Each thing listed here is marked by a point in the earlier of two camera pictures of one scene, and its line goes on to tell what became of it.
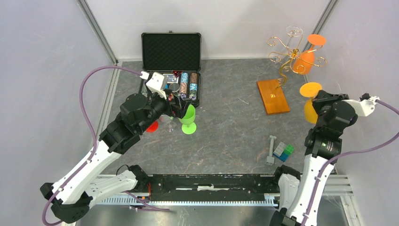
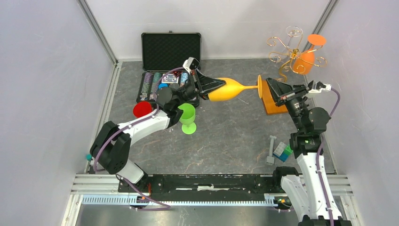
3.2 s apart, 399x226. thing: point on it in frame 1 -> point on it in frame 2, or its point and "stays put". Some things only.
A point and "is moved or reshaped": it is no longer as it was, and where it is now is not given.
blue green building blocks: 283,151 stays put
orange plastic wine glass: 304,61 stays put
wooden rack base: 272,97 stays put
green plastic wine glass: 188,127 stays put
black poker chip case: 177,57 stays put
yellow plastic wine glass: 309,90 is moved or reshaped
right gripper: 323,97 -> 279,88
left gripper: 182,104 -> 202,83
